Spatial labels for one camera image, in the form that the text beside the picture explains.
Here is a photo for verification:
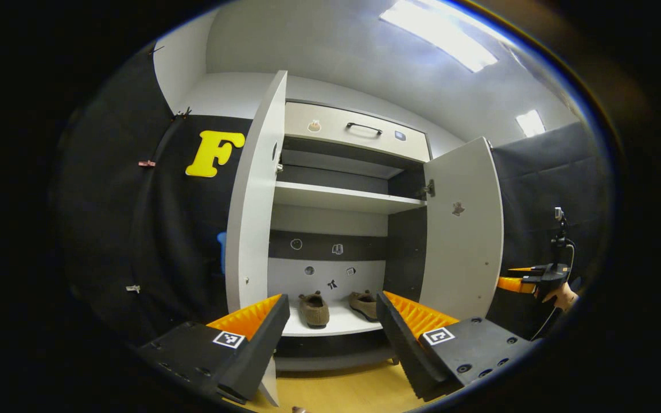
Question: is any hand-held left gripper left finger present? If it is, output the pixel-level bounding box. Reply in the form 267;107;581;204
135;294;291;405

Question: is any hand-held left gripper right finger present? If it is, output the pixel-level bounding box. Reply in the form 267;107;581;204
375;290;535;402

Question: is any white shoe cabinet door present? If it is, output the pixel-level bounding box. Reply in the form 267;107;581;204
419;137;504;322
225;70;288;407

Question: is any brown fuzzy shoe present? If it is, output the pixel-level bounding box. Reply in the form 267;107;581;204
348;290;379;322
298;291;331;329

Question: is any white shoe cabinet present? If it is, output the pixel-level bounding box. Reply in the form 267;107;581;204
267;100;431;371

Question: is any white cabinet drawer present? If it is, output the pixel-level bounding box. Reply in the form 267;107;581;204
283;102;430;163

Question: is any small ceiling light panel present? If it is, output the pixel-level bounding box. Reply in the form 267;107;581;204
515;110;546;137

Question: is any long ceiling light panel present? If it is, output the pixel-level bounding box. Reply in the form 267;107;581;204
379;0;499;73

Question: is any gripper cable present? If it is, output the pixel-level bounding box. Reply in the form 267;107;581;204
531;241;576;340

